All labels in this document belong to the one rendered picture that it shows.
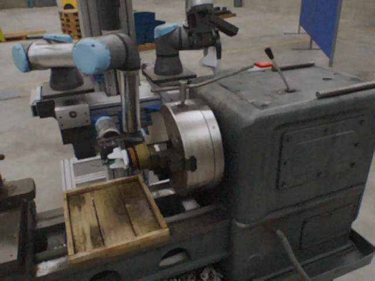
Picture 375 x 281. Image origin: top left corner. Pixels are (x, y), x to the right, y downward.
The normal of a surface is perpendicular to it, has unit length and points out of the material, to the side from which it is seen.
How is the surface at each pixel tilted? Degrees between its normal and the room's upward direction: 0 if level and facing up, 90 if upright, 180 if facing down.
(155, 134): 51
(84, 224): 0
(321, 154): 90
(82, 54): 89
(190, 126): 38
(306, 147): 90
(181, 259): 0
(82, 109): 90
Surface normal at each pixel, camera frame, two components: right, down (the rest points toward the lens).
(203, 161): 0.36, 0.27
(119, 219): -0.03, -0.89
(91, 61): -0.45, 0.40
